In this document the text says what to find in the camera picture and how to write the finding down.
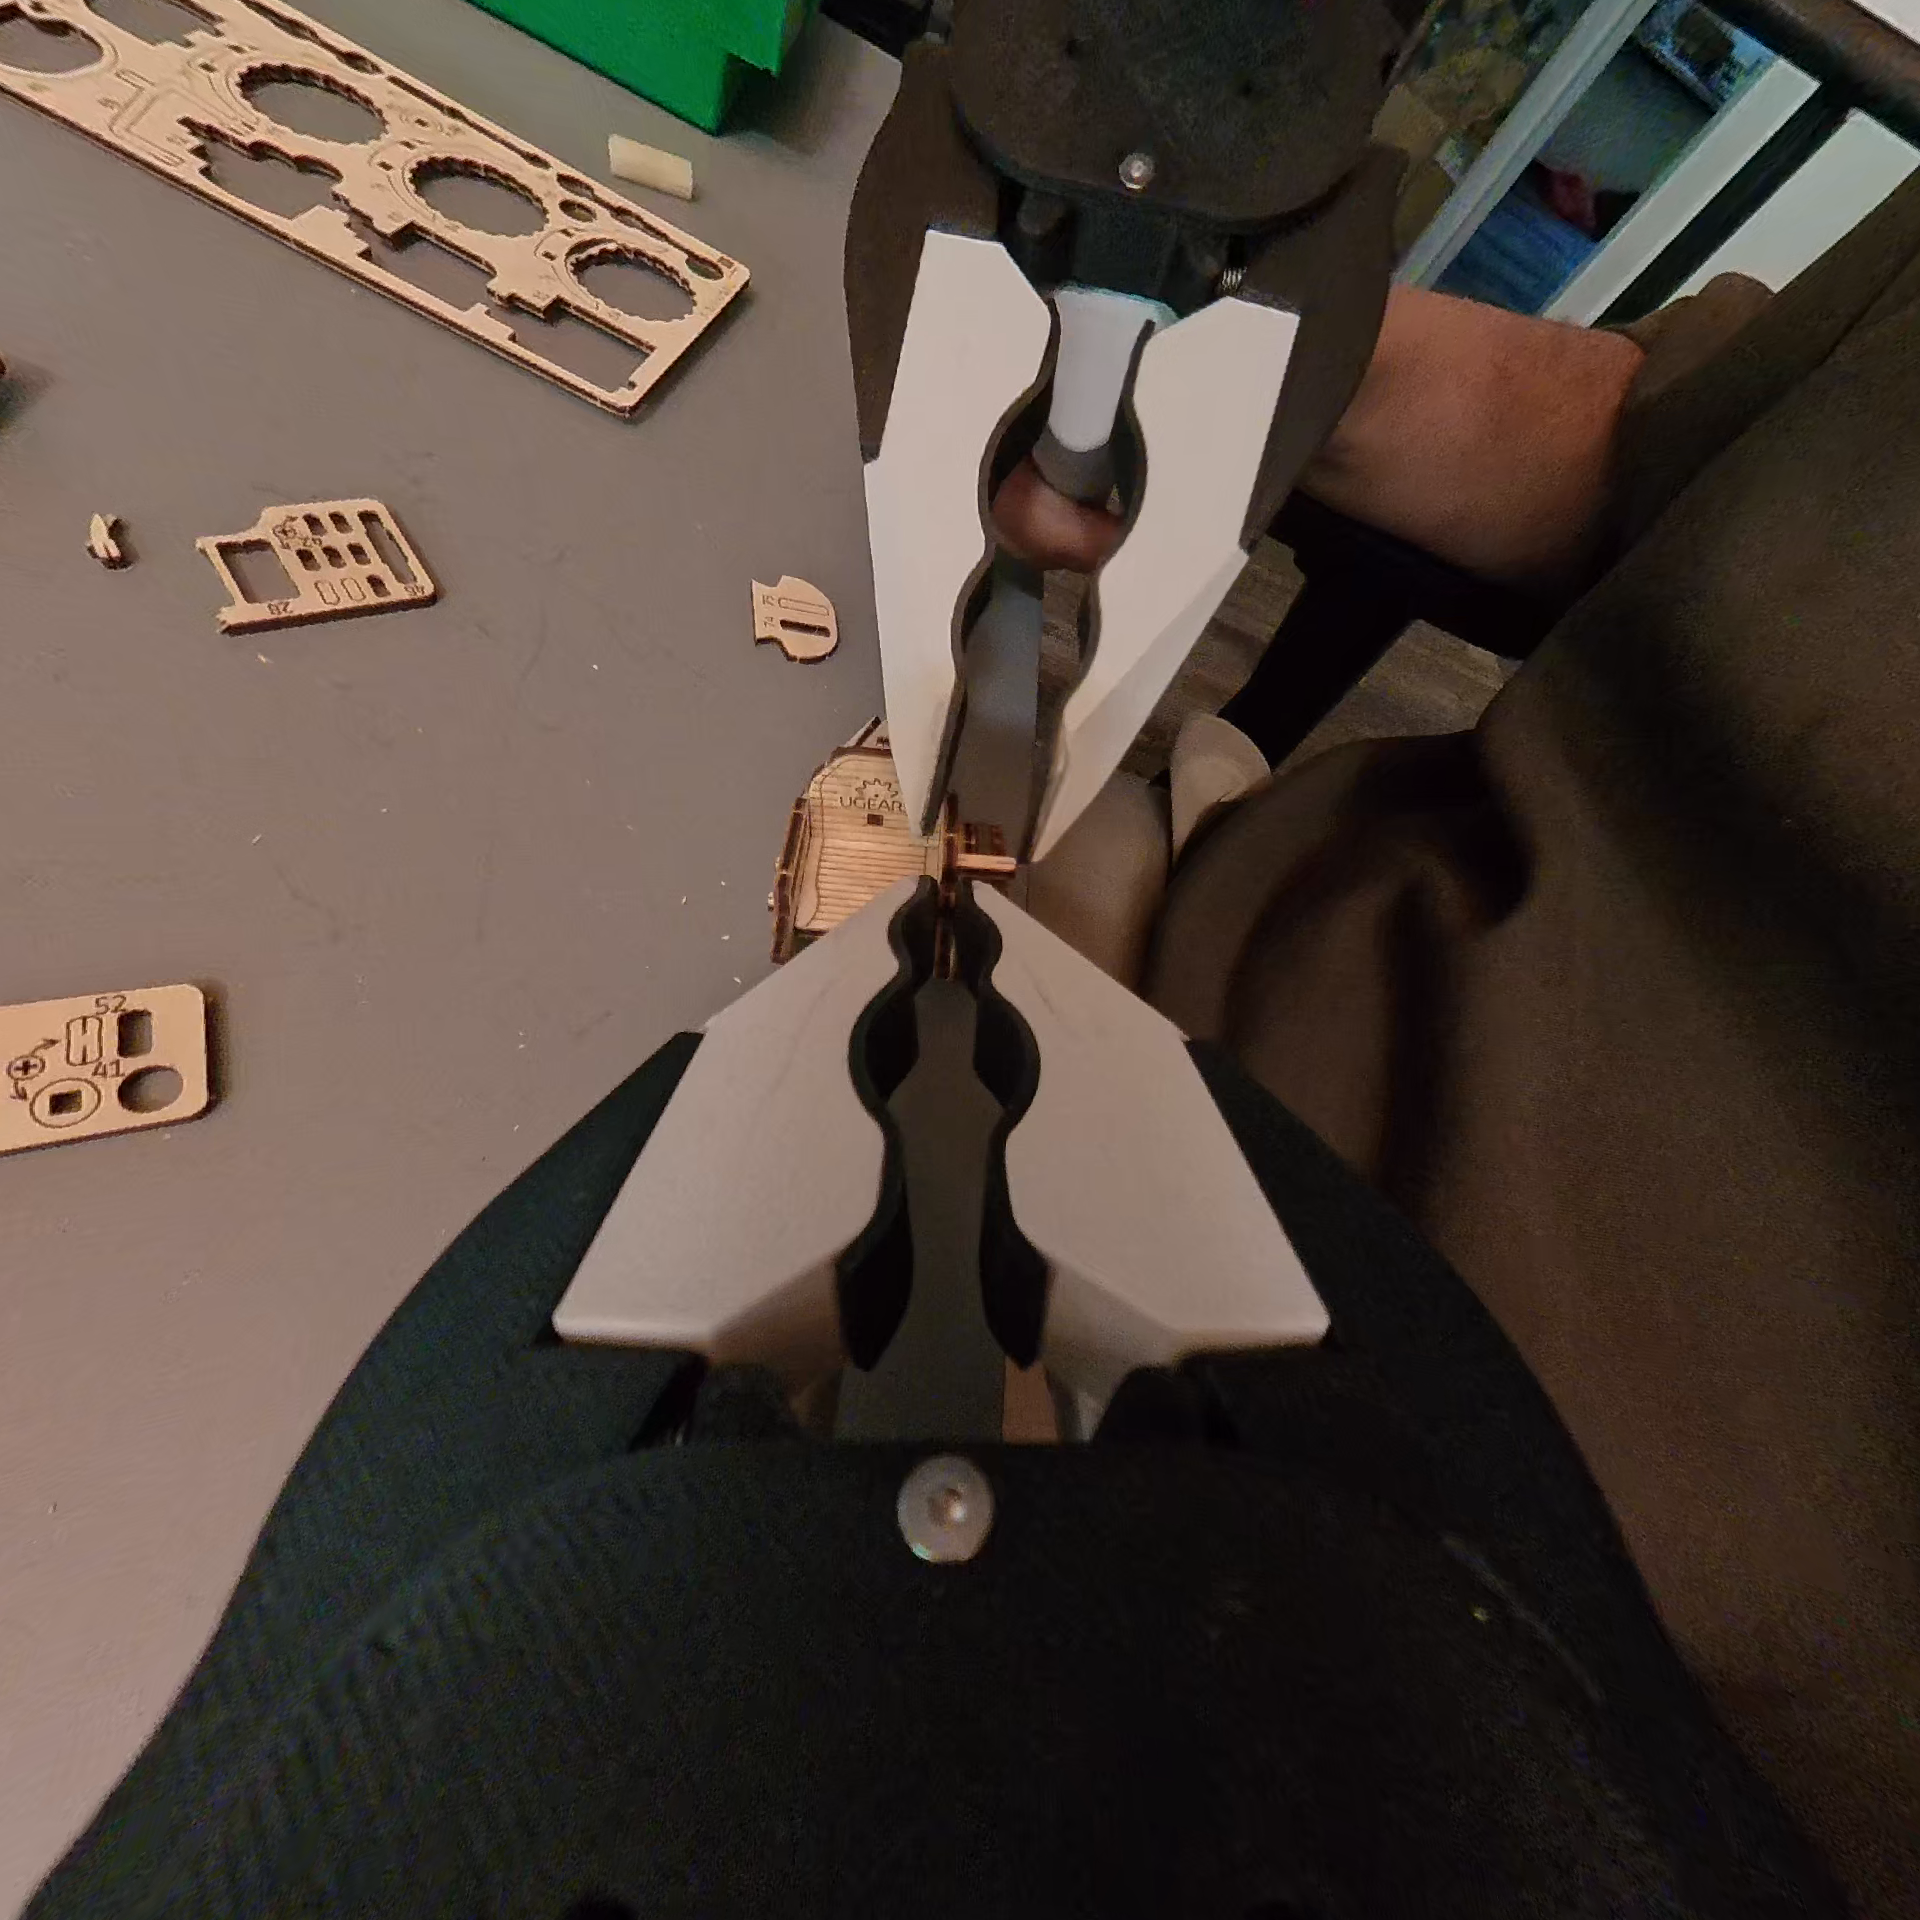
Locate person's beige trousers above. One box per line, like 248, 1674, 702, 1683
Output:
1018, 713, 1278, 993

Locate person's right hand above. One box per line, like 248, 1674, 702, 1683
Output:
994, 451, 1144, 573

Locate person's right forearm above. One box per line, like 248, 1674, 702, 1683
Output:
1304, 285, 1642, 579

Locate small slotted wooden sheet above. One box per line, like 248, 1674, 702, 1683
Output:
195, 500, 442, 634

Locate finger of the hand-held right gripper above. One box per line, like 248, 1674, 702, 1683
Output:
866, 224, 1059, 832
1026, 289, 1307, 867

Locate green plastic bin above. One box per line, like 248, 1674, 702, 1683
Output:
478, 0, 823, 135

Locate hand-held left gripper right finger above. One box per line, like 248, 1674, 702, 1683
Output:
960, 882, 1336, 1410

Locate person's brown shirt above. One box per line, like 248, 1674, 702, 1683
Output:
1145, 224, 1920, 1920

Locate large wooden gear-hole sheet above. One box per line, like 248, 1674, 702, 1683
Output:
0, 0, 751, 418

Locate small wooden gear assembly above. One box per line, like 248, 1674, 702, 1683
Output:
916, 815, 1026, 985

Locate wooden trunk model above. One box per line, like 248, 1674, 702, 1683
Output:
768, 718, 962, 967

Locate black chair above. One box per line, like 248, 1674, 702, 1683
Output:
1222, 495, 1560, 768

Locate round wooden tab piece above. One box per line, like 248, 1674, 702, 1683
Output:
751, 573, 841, 665

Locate small round-hole wooden sheet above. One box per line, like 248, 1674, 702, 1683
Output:
0, 981, 216, 1154

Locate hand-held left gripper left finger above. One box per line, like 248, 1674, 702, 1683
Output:
551, 879, 948, 1405

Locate white cabinet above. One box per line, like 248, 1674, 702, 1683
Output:
1395, 0, 1920, 323

